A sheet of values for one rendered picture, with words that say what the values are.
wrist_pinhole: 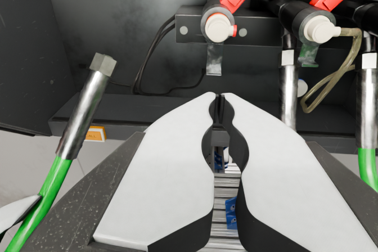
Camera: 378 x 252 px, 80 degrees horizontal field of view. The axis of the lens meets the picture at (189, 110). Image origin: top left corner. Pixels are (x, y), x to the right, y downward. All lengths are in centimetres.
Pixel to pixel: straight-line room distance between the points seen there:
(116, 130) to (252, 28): 31
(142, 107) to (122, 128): 7
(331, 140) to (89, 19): 52
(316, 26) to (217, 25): 8
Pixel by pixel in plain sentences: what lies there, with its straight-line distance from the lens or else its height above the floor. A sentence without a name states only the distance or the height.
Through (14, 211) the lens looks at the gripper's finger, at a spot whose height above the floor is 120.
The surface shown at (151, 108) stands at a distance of 50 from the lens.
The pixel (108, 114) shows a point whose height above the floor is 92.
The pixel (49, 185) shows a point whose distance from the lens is 23.
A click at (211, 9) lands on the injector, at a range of 20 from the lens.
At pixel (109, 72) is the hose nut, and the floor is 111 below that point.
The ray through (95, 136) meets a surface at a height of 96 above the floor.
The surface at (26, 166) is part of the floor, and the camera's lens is 245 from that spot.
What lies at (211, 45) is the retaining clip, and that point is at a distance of 21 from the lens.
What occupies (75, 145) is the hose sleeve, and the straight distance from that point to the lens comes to 22.
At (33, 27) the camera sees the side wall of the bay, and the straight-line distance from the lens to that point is 50.
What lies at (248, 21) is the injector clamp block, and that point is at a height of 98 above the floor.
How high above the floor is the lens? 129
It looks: 57 degrees down
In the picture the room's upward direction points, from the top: 172 degrees counter-clockwise
